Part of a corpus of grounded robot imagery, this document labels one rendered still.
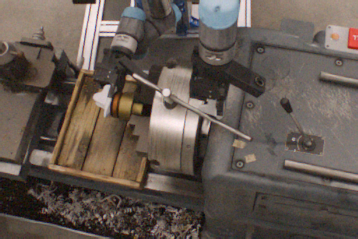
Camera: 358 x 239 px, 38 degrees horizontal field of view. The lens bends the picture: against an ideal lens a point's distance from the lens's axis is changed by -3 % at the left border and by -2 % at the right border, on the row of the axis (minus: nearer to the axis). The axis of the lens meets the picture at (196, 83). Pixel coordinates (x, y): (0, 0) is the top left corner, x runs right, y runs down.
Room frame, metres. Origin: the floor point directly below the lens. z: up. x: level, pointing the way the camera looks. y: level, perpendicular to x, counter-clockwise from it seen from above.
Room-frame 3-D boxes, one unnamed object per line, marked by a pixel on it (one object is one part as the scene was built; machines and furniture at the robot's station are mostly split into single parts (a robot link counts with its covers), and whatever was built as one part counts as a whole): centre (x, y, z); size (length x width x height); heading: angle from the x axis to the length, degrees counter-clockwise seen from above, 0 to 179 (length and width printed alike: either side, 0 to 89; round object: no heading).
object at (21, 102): (0.80, 0.59, 0.95); 0.43 x 0.17 x 0.05; 163
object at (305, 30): (0.74, -0.28, 1.24); 0.09 x 0.08 x 0.03; 73
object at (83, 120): (0.69, 0.29, 0.89); 0.36 x 0.30 x 0.04; 163
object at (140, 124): (0.55, 0.15, 1.09); 0.12 x 0.11 x 0.05; 163
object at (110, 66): (0.78, 0.24, 1.08); 0.12 x 0.09 x 0.08; 162
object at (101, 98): (0.68, 0.27, 1.10); 0.09 x 0.06 x 0.03; 162
